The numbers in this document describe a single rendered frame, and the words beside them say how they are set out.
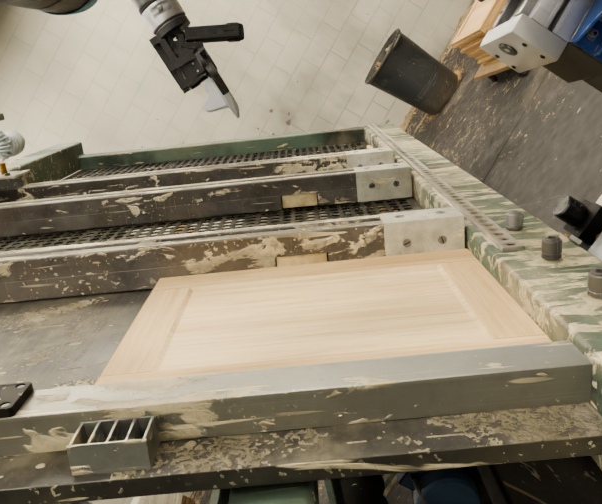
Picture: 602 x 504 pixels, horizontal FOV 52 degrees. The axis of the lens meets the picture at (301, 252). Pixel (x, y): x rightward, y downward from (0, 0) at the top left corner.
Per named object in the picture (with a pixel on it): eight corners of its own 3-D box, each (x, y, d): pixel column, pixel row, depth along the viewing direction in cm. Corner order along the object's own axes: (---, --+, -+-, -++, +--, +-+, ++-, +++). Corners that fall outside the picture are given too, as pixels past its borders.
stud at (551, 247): (565, 261, 78) (565, 239, 77) (545, 263, 78) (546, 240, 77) (557, 255, 80) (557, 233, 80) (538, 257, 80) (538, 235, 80)
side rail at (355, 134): (366, 157, 237) (364, 128, 234) (83, 185, 239) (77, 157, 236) (364, 154, 245) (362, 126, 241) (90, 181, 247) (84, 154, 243)
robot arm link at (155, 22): (176, 0, 122) (172, -11, 114) (189, 21, 123) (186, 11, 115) (144, 21, 122) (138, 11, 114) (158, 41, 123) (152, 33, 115)
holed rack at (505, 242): (524, 249, 84) (524, 245, 84) (502, 251, 84) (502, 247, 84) (373, 125, 241) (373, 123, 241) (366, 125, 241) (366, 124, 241)
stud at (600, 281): (616, 299, 66) (617, 273, 65) (593, 301, 66) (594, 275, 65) (605, 291, 68) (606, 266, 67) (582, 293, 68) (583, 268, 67)
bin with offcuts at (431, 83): (472, 64, 498) (404, 21, 488) (439, 120, 502) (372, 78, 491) (450, 73, 549) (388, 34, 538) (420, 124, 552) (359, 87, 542)
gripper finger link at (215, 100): (218, 130, 123) (192, 89, 121) (243, 114, 123) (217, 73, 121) (218, 129, 119) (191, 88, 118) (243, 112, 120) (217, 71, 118)
